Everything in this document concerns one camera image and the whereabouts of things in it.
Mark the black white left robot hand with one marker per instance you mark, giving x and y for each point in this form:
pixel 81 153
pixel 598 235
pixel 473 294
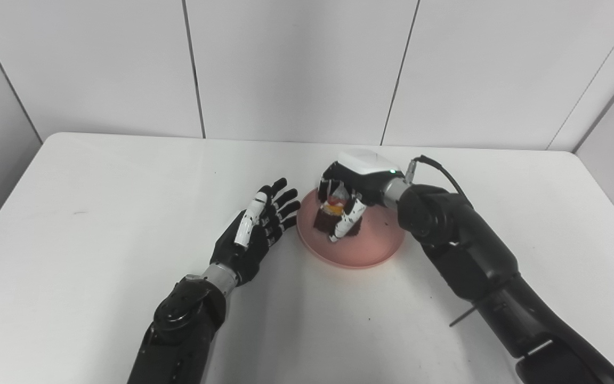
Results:
pixel 243 256

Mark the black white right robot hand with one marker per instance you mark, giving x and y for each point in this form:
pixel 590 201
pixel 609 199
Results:
pixel 365 178

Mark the chocolate cake slice with fruit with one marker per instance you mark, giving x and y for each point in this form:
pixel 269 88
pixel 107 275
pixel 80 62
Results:
pixel 325 220

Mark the pink round plate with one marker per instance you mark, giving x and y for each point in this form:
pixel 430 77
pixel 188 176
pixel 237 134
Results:
pixel 371 245

